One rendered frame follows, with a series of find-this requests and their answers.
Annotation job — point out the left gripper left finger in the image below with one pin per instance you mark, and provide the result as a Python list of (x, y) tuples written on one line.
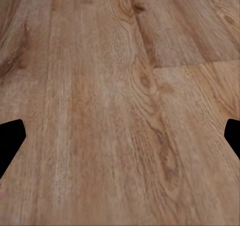
[(12, 136)]

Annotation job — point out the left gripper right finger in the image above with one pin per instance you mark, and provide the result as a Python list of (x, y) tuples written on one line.
[(232, 135)]

